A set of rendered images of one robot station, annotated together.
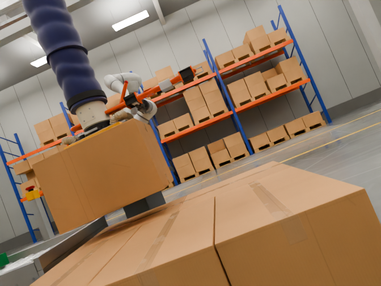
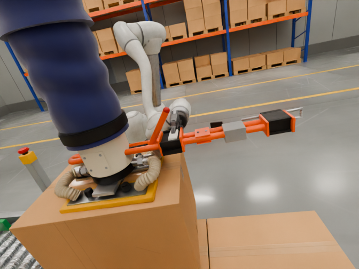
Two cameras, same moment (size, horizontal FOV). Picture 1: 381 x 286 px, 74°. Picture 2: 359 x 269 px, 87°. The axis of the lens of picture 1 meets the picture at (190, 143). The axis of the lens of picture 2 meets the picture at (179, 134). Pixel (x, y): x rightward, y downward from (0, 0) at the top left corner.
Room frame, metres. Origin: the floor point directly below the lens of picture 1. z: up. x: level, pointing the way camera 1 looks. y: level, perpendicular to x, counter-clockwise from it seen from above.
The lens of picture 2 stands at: (0.87, 0.15, 1.50)
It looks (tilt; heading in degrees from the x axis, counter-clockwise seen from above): 25 degrees down; 4
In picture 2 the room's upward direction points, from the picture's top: 12 degrees counter-clockwise
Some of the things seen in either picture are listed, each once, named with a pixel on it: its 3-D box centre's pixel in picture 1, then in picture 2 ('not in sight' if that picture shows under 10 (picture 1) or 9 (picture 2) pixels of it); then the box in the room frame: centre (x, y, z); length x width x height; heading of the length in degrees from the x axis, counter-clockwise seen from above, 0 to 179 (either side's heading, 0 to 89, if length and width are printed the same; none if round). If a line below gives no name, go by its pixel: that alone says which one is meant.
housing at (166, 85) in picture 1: (165, 85); (233, 131); (1.45, 0.00, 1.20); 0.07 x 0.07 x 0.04; 86
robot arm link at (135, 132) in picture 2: not in sight; (135, 125); (2.21, 0.55, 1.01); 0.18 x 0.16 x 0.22; 129
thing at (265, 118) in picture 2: (186, 74); (275, 123); (1.44, -0.13, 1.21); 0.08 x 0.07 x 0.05; 86
